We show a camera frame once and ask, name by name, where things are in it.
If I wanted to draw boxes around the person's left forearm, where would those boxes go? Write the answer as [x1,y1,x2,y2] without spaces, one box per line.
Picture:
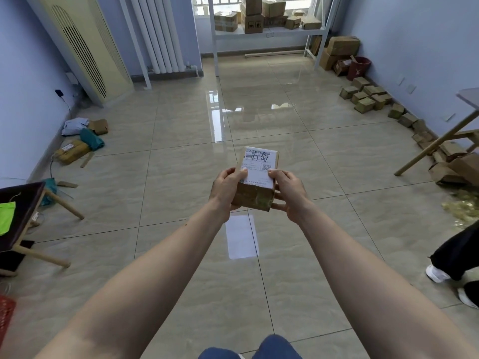
[34,210,231,359]

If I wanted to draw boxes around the open cardboard box with label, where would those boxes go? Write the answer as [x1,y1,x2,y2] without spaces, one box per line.
[333,58,353,77]

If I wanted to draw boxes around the row of small cardboard boxes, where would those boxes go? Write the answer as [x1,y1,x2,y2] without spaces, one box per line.
[339,76,479,188]

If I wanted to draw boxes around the white metal frame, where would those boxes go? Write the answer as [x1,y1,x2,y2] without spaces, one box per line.
[118,0,152,90]

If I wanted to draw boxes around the large cardboard box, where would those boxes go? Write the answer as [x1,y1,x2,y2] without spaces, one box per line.
[326,36,361,57]

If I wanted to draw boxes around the person's left hand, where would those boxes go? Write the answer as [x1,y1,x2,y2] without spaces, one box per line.
[209,167,248,223]

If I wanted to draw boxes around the white column radiator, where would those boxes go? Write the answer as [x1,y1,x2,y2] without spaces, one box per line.
[128,0,186,75]

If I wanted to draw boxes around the person's blue jeans legs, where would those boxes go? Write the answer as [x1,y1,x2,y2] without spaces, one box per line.
[198,334,304,359]

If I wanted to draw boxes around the pale blue parcel bag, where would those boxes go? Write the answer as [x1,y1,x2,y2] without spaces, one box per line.
[61,117,91,137]

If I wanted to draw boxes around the dark top wooden table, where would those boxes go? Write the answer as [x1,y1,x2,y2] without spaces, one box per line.
[0,181,85,278]

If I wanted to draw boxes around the yellow taped parcel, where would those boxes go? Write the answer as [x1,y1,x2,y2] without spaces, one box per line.
[54,140,93,166]

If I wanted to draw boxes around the medium cardboard box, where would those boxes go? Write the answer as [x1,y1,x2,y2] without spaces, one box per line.
[318,49,340,71]

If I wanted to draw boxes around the person's right forearm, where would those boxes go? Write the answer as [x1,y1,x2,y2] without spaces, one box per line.
[289,205,479,359]

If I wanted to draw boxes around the small teal bag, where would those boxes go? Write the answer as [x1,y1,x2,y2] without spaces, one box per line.
[40,178,57,207]

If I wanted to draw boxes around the teal parcel bag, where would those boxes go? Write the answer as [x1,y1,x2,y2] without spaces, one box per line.
[79,128,105,151]

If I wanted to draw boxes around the small brown cardboard box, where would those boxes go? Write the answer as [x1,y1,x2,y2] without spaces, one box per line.
[88,119,109,136]

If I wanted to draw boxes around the red plastic basket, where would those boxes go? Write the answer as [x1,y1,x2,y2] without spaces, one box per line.
[0,294,17,335]

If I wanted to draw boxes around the white metal shelf rack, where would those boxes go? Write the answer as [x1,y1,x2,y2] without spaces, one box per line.
[207,0,334,77]

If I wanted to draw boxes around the dark red bucket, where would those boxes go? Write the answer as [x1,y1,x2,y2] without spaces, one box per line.
[346,56,372,82]

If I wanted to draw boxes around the pile of cardboard boxes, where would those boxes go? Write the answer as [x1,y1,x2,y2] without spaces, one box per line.
[214,0,323,34]

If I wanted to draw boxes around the cream standing air conditioner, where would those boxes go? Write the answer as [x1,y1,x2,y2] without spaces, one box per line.
[24,0,134,106]

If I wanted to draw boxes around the light wooden table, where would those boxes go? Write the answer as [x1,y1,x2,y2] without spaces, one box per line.
[394,88,479,177]

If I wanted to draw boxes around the long wooden strip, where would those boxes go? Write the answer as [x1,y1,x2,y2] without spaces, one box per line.
[245,50,306,58]

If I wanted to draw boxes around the pile of golden plastic scraps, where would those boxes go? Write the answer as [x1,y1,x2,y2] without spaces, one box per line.
[441,190,479,230]

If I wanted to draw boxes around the bright green cloth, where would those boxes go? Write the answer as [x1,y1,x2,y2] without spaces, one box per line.
[0,202,16,237]

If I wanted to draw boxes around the person's right hand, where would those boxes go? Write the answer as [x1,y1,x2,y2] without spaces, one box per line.
[268,169,318,225]

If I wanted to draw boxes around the labelled cardboard parcel box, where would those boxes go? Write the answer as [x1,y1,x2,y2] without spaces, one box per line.
[231,146,281,213]

